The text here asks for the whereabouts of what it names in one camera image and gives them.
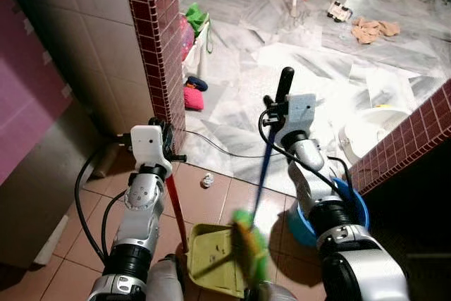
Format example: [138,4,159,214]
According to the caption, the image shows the crumpled beige cloth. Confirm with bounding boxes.
[350,17,401,45]

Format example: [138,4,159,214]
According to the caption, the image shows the silver left robot leg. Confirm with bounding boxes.
[143,254,185,301]

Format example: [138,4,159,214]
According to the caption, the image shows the blue plastic basin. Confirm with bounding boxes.
[285,177,371,247]

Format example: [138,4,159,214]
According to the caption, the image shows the thin black floor cable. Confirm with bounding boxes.
[184,130,270,160]

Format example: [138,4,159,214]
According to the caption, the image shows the green bag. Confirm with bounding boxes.
[184,3,211,35]

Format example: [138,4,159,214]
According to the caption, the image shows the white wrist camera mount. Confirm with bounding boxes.
[130,125,174,176]
[280,93,317,141]

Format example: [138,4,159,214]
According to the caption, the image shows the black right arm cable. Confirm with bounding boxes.
[257,108,354,207]

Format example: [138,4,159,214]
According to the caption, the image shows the silver robot leg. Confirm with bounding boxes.
[143,254,185,301]
[242,280,299,301]

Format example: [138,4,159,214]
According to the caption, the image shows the blue-handled green broom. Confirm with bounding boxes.
[231,126,277,285]

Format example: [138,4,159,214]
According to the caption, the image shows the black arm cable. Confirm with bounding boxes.
[73,139,136,263]
[257,108,354,207]

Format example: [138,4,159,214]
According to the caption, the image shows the red-handled yellow-green dustpan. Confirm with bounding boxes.
[165,171,249,297]

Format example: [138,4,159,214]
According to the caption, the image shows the pink bag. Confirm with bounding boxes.
[179,15,196,63]

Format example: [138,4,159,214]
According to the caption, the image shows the small pink cushion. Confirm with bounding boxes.
[183,85,206,112]

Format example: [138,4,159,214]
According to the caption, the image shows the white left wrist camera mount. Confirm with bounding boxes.
[130,125,174,176]

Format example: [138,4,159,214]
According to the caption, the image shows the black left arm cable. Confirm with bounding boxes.
[73,139,136,263]

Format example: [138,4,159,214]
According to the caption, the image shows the white plastic tub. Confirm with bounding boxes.
[340,106,411,164]

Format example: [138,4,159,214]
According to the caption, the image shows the silver right robot leg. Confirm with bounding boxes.
[242,280,299,301]

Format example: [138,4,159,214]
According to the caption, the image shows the black and white toy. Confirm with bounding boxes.
[327,1,354,24]

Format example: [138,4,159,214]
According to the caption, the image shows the grey-brown cabinet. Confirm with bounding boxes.
[0,95,108,269]

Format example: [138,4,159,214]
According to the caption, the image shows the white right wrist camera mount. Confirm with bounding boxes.
[280,93,317,141]

